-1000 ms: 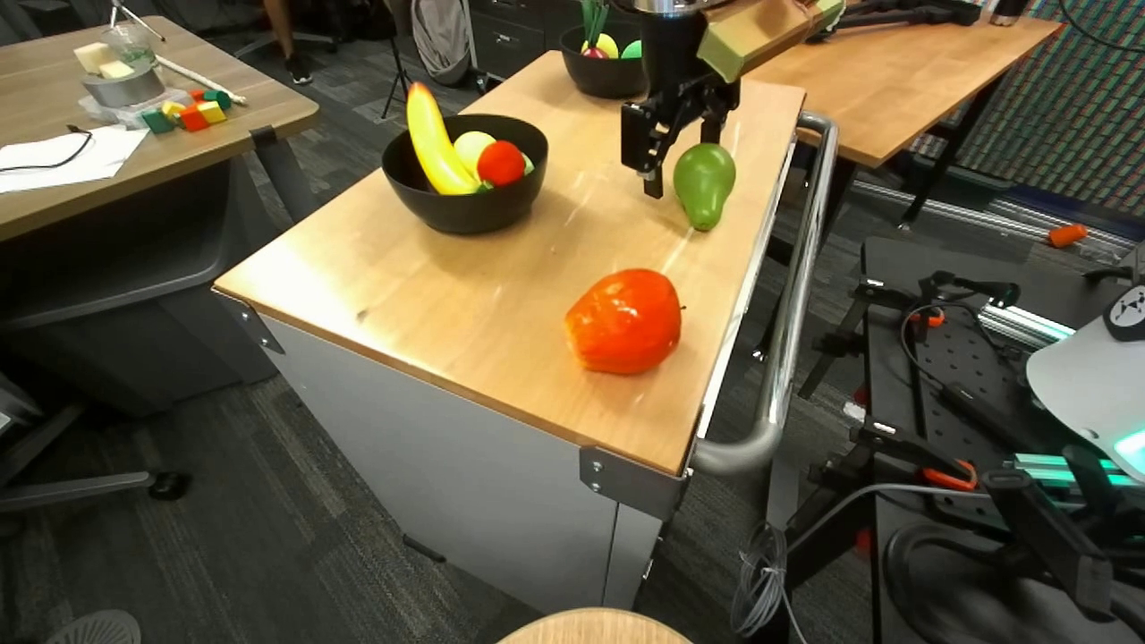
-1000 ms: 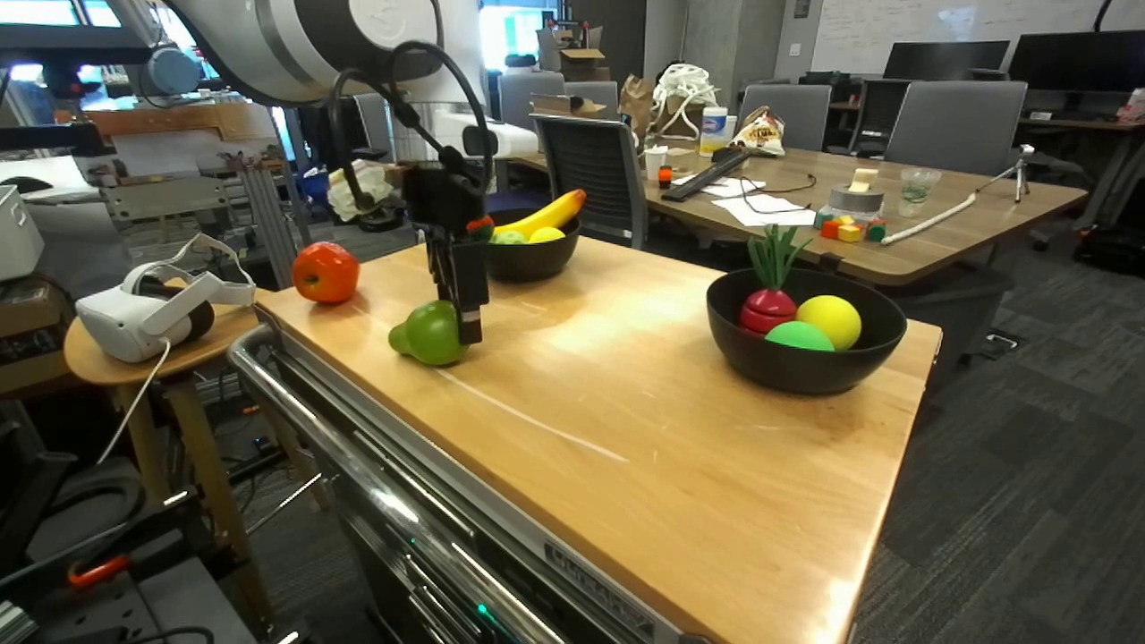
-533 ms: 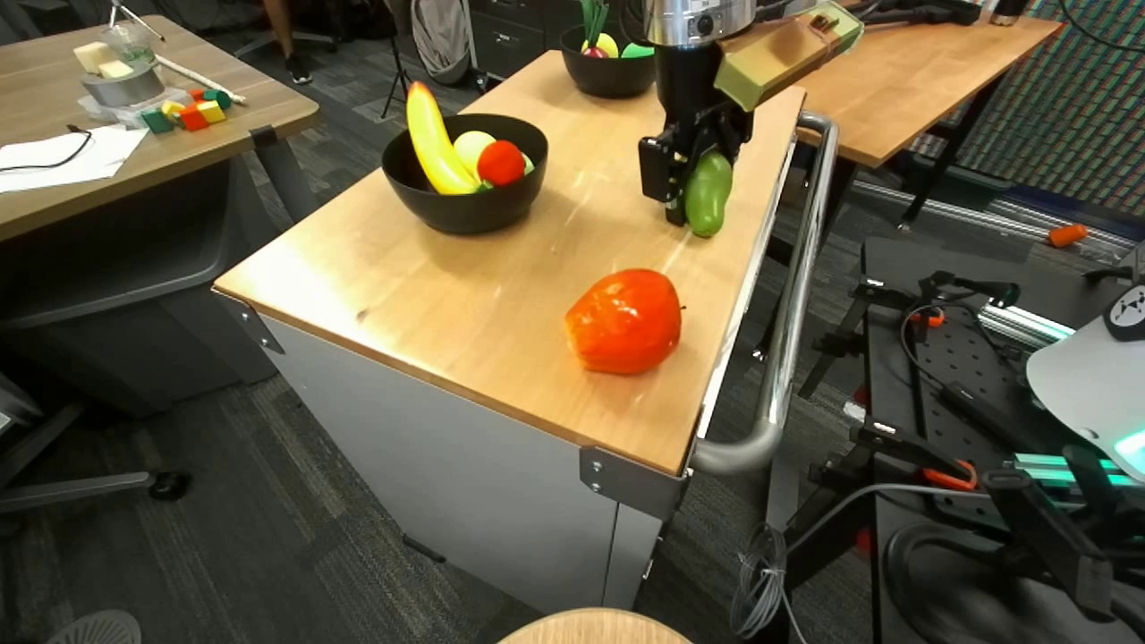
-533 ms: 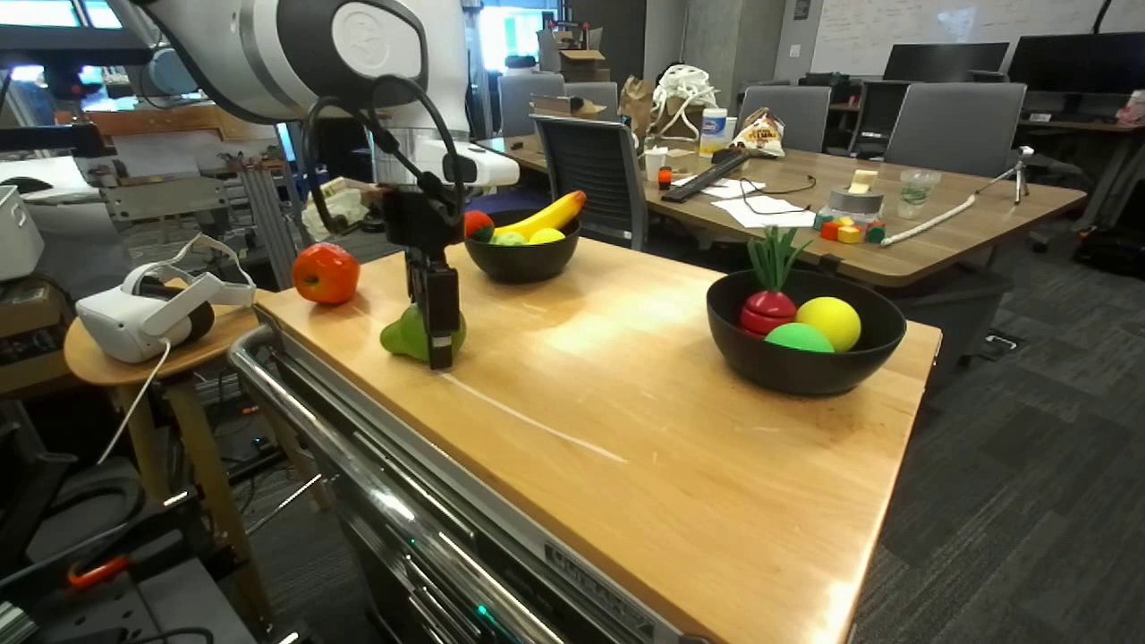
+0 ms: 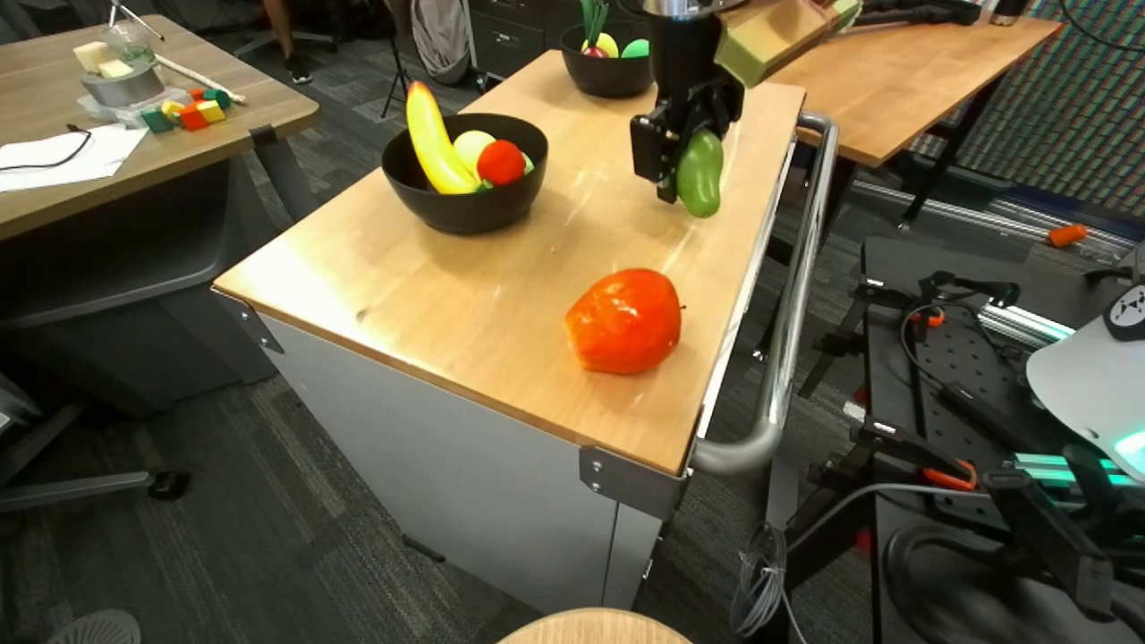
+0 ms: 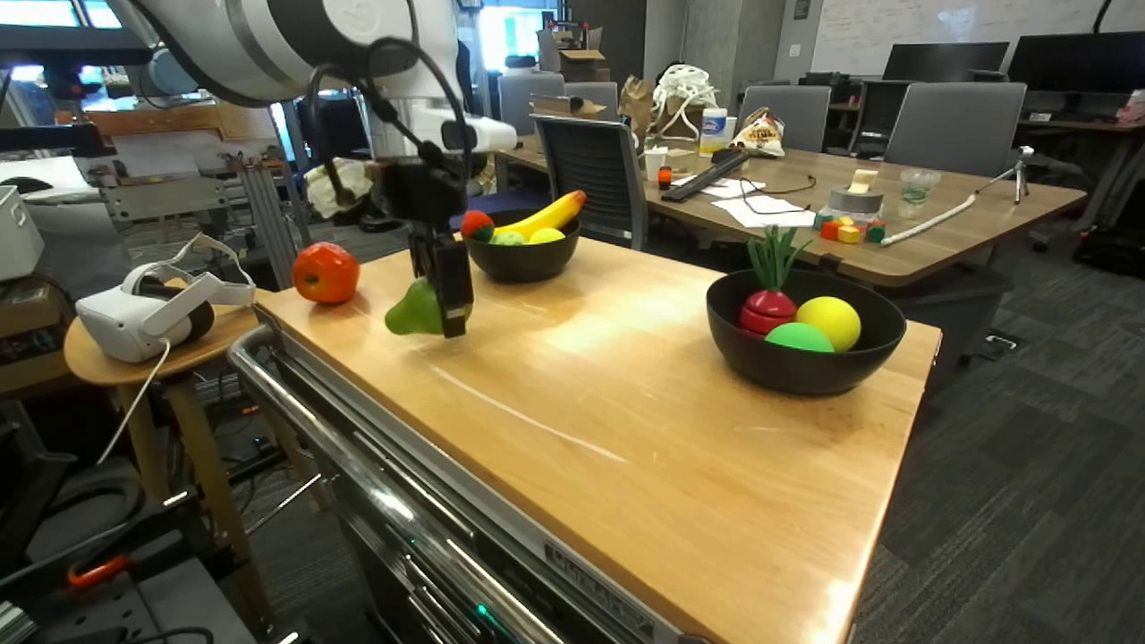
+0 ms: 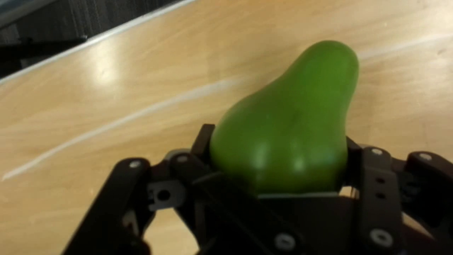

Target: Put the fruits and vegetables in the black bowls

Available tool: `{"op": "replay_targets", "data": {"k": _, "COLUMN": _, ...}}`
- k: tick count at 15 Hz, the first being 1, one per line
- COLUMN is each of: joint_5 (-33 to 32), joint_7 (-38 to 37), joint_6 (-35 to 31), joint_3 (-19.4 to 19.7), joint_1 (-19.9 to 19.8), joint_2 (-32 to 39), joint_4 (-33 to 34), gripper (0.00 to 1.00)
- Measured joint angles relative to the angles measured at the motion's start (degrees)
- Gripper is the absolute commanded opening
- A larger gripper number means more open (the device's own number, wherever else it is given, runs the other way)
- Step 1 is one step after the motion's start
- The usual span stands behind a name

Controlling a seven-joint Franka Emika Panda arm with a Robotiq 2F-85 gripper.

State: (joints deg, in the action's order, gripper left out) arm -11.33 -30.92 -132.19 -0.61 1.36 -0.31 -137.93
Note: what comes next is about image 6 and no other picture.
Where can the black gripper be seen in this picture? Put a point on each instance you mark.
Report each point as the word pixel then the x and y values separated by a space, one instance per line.
pixel 422 191

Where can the green toy pear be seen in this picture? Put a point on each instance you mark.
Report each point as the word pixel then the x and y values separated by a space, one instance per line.
pixel 411 312

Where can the black plastic bowl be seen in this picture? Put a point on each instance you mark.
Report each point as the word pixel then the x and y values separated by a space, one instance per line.
pixel 522 267
pixel 799 372

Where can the yellow toy banana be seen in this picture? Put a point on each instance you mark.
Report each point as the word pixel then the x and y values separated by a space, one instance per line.
pixel 540 218

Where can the red toy radish green leaves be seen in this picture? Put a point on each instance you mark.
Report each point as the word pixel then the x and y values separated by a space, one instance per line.
pixel 762 312

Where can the bright green toy ball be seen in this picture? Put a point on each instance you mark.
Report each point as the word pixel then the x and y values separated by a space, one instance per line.
pixel 799 337

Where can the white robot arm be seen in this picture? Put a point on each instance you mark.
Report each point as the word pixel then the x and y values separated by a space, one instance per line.
pixel 238 41

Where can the red orange tomato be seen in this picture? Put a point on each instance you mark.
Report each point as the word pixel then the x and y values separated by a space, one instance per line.
pixel 325 272

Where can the black mesh office chair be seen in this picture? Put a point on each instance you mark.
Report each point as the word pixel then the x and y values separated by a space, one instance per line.
pixel 590 167

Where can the grey fabric office chair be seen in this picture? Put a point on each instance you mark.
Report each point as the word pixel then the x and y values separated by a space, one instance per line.
pixel 529 103
pixel 787 111
pixel 954 126

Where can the round wooden stool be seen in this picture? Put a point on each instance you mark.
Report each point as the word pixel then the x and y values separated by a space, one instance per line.
pixel 232 322

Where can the brown cardboard box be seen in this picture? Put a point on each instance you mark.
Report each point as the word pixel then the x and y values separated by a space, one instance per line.
pixel 583 67

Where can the black keyboard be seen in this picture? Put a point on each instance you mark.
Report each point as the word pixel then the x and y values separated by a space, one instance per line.
pixel 702 178

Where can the white net bag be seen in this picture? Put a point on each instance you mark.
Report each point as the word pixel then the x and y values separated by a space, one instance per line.
pixel 684 91

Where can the clear water bottle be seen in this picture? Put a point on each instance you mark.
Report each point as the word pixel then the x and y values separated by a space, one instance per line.
pixel 718 129

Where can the white VR headset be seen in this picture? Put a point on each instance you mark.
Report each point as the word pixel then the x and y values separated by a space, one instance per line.
pixel 129 322

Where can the white paper sheets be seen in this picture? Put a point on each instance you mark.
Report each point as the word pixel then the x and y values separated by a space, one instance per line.
pixel 762 211

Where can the beige crumpled object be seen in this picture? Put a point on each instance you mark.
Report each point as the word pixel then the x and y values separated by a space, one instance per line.
pixel 762 132

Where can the metal tool cart cabinet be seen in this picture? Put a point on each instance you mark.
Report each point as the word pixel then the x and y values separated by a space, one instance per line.
pixel 596 603

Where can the colourful toy blocks cluster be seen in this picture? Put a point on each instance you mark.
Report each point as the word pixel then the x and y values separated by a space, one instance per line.
pixel 845 231

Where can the white plastic device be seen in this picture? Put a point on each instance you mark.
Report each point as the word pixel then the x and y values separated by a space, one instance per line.
pixel 18 236

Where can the clear plastic container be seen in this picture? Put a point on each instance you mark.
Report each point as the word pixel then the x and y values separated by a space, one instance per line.
pixel 860 203

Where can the clear plastic cup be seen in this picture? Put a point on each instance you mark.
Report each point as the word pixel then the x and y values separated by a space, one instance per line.
pixel 922 184

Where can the white plastic stick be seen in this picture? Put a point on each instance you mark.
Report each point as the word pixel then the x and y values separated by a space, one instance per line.
pixel 942 218

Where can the wooden meeting table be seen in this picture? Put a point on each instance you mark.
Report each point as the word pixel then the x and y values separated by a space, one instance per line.
pixel 954 228

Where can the black computer monitor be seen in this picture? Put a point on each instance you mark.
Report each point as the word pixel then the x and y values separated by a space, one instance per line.
pixel 942 63
pixel 1074 67

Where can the tan wrist camera box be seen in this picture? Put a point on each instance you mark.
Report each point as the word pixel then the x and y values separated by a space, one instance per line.
pixel 340 186

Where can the aluminium frame stand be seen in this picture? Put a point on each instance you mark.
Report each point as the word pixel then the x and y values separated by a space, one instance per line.
pixel 272 228

